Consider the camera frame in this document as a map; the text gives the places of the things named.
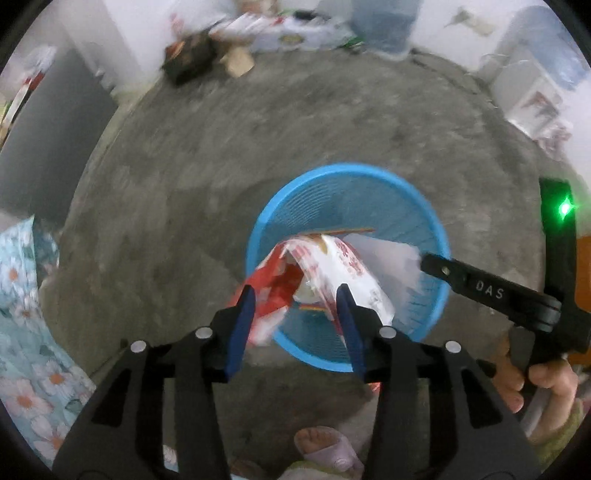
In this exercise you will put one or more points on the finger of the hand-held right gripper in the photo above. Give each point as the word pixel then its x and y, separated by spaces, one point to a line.
pixel 485 288

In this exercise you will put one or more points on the blue water jug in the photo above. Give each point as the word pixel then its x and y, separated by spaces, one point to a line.
pixel 383 23

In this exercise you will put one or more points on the pile of snack packets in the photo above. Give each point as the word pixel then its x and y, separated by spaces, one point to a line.
pixel 18 101

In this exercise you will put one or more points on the blue floral blanket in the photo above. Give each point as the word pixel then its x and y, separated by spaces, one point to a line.
pixel 27 369

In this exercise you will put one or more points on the white red printed bag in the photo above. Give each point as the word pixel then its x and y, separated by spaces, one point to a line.
pixel 540 110

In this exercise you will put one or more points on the clear plastic bag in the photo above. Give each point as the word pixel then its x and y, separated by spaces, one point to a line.
pixel 392 263

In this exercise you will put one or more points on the tan cardboard piece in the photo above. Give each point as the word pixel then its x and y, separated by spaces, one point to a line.
pixel 240 60

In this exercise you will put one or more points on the blue plastic basket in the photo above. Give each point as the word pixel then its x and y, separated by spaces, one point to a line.
pixel 351 203

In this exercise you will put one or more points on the white printed carton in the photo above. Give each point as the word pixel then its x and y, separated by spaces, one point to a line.
pixel 286 34

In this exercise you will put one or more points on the dark bag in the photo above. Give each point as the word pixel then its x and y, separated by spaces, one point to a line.
pixel 189 57

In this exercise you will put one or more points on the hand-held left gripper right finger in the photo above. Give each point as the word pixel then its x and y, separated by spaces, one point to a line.
pixel 351 332

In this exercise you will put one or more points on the red white packaging bag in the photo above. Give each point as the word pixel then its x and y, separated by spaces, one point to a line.
pixel 341 267

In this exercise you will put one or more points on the grey cabinet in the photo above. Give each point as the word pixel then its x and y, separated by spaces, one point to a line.
pixel 46 138

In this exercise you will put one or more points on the translucent plastic container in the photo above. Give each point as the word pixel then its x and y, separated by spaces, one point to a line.
pixel 545 41

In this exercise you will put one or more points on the person's right hand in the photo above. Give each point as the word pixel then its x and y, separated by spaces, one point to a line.
pixel 554 376

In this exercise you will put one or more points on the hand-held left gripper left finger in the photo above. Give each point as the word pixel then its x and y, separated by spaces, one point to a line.
pixel 240 323

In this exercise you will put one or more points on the person's foot in slipper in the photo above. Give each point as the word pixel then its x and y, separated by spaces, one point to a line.
pixel 323 443

